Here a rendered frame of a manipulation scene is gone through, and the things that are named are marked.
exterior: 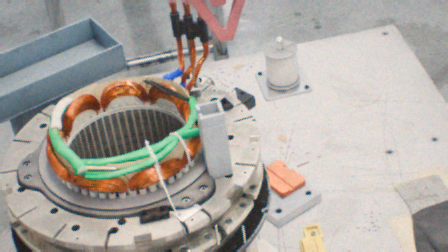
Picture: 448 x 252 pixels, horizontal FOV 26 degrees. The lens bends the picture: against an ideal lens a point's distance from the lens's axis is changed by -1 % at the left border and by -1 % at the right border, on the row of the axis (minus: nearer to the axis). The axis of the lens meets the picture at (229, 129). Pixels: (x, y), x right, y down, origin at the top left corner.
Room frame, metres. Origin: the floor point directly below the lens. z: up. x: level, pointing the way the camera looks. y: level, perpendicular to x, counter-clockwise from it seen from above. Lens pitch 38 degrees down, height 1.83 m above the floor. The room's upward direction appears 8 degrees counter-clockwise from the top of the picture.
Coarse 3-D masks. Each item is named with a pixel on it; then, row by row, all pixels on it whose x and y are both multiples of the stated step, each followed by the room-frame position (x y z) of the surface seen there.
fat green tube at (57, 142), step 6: (66, 108) 0.96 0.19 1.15; (54, 132) 0.91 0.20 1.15; (54, 138) 0.89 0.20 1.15; (60, 138) 0.89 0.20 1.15; (54, 144) 0.88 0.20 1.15; (60, 144) 0.88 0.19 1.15; (60, 150) 0.87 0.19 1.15; (66, 150) 0.87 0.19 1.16; (66, 156) 0.86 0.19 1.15; (72, 156) 0.85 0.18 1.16; (72, 162) 0.84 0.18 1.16; (78, 162) 0.84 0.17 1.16; (78, 168) 0.83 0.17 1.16; (78, 174) 0.82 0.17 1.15; (84, 174) 0.82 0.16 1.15
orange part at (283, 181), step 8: (280, 160) 1.21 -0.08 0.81; (272, 168) 1.19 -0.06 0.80; (280, 168) 1.19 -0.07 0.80; (272, 176) 1.17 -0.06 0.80; (280, 176) 1.17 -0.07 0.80; (288, 176) 1.17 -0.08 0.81; (296, 176) 1.17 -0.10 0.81; (272, 184) 1.16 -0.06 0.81; (280, 184) 1.15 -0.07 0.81; (288, 184) 1.15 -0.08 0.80; (296, 184) 1.15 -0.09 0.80; (304, 184) 1.15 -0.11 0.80; (280, 192) 1.14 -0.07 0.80; (288, 192) 1.14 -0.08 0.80
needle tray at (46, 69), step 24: (72, 24) 1.29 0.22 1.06; (96, 24) 1.29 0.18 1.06; (24, 48) 1.25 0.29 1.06; (48, 48) 1.27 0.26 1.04; (72, 48) 1.29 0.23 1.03; (96, 48) 1.28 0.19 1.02; (120, 48) 1.22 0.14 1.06; (0, 72) 1.23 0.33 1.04; (24, 72) 1.24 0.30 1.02; (48, 72) 1.23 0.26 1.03; (72, 72) 1.18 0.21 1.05; (96, 72) 1.19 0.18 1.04; (0, 96) 1.13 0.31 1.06; (24, 96) 1.14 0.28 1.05; (48, 96) 1.16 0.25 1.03; (0, 120) 1.12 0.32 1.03; (24, 120) 1.15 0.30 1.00
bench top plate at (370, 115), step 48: (336, 48) 1.55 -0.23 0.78; (384, 48) 1.53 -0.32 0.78; (336, 96) 1.40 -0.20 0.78; (384, 96) 1.38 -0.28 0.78; (432, 96) 1.36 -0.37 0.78; (288, 144) 1.28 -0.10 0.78; (336, 144) 1.26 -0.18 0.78; (384, 144) 1.24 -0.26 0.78; (432, 144) 1.23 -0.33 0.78; (336, 192) 1.14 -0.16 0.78; (384, 192) 1.13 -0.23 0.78; (0, 240) 1.14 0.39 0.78; (288, 240) 1.05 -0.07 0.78; (336, 240) 1.04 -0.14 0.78; (384, 240) 1.02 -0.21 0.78
